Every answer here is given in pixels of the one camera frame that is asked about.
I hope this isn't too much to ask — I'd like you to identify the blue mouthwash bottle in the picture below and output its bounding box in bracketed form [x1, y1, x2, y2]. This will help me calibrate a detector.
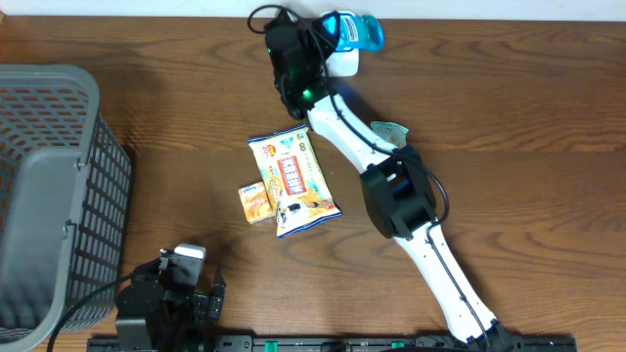
[320, 11, 384, 52]

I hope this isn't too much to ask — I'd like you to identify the grey plastic shopping basket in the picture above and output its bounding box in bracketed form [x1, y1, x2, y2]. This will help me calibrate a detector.
[1, 65, 133, 351]

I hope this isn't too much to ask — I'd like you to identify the yellow snack bag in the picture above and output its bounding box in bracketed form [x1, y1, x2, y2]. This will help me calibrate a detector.
[247, 125, 342, 239]

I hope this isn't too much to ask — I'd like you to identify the light green packet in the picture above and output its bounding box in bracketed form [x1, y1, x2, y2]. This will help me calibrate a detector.
[371, 121, 409, 149]

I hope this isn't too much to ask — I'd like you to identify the orange small carton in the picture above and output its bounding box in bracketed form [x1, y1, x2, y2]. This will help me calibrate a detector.
[238, 182, 274, 224]

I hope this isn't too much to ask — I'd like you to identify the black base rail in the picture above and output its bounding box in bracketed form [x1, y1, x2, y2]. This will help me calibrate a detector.
[87, 333, 578, 352]

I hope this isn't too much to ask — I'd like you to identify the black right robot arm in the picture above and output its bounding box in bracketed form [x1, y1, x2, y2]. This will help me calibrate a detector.
[261, 6, 516, 351]

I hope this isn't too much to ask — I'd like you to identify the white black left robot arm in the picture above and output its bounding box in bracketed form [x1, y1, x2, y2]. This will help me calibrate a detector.
[113, 251, 226, 352]

